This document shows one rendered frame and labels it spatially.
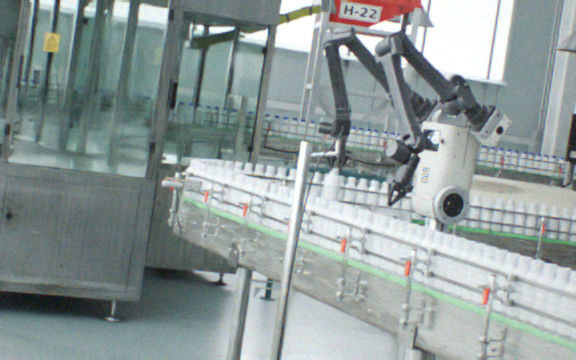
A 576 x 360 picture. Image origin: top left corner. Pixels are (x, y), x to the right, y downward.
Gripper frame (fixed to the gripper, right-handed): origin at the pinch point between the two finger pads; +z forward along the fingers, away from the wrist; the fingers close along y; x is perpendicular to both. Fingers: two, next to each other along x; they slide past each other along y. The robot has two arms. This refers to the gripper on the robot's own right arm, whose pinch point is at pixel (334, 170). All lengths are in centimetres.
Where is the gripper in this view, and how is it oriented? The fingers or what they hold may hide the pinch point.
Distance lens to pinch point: 573.9
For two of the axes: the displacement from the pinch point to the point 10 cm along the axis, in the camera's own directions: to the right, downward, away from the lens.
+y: -8.9, -1.3, -4.4
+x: 4.2, 1.2, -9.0
